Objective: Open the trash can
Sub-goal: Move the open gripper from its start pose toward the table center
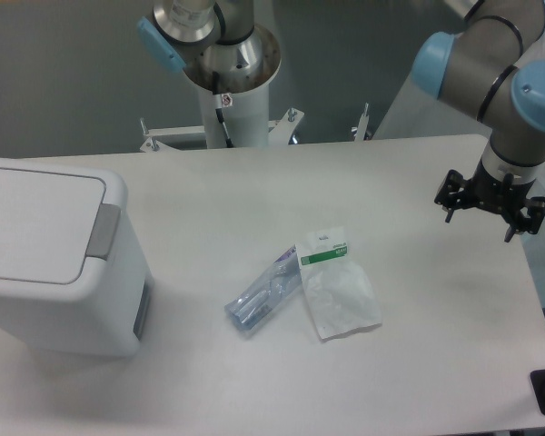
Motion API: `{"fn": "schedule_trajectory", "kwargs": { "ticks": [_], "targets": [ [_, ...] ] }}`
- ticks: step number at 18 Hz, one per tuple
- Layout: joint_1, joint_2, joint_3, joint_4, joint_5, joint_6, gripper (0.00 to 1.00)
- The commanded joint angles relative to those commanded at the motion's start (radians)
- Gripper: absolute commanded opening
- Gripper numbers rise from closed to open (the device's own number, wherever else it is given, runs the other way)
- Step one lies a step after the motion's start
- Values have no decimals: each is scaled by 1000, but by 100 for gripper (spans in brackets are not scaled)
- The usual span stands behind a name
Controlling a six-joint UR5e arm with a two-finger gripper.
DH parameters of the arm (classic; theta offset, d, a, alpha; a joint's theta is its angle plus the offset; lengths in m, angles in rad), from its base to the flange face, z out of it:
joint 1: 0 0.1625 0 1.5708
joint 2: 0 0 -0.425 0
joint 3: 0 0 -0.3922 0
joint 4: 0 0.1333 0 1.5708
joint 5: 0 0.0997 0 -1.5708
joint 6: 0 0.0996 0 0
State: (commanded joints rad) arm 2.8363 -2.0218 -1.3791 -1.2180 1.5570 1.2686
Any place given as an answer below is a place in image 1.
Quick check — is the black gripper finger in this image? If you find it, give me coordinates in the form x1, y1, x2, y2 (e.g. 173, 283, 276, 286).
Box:
434, 169, 471, 223
502, 196, 545, 243

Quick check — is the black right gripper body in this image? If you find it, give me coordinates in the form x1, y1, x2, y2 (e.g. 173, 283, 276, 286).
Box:
462, 162, 534, 215

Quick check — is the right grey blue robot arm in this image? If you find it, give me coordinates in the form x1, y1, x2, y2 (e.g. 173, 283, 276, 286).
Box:
411, 1, 545, 233

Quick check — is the white trash can body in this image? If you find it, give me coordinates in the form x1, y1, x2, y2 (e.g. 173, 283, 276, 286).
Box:
0, 158, 153, 356

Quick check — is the white trash can lid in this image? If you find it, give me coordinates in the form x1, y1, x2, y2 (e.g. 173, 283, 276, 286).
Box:
0, 167, 108, 284

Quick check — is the white green-labelled pouch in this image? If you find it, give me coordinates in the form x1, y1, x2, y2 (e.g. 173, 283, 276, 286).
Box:
296, 227, 382, 342

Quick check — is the clear plastic syringe package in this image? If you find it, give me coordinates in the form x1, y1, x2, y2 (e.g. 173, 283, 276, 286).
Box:
224, 245, 302, 339

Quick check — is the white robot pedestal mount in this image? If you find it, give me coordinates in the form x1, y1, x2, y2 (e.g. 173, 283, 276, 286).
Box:
138, 26, 373, 154

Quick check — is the black cable on pedestal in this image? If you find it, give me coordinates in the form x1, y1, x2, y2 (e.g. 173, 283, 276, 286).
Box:
211, 70, 234, 149

